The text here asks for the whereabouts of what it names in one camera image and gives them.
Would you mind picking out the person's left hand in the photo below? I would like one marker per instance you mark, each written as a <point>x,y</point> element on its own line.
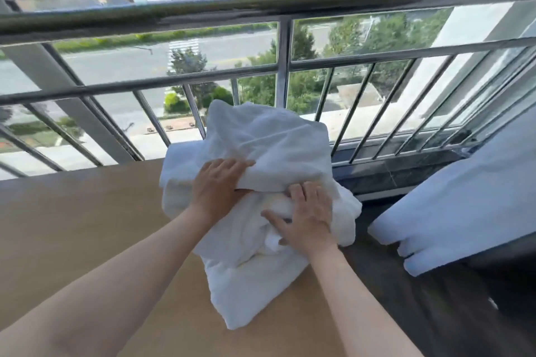
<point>217,192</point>

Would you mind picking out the person's right hand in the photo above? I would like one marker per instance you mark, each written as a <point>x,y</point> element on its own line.
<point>308,218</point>

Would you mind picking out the person's right thumb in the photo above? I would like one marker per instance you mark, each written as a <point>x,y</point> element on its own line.
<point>277,225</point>

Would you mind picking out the person's right middle finger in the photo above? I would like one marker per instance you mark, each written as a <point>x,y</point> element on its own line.
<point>312,191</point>

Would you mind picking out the person's left fingers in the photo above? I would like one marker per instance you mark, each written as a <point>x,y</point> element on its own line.
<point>234,168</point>

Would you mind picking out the white towel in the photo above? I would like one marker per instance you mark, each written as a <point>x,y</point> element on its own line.
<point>264,202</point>

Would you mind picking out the person's left forearm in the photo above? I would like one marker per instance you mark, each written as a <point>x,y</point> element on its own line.
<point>100,285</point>

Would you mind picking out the person's right forearm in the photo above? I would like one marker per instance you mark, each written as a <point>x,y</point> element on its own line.
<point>356,306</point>

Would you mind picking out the stainless steel window railing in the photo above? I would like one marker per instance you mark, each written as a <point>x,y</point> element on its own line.
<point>276,76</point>

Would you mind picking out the white hanging sheet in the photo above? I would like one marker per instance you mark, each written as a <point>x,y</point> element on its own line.
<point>460,206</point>

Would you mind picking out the white window frame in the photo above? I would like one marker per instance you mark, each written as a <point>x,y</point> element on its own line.
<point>63,97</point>

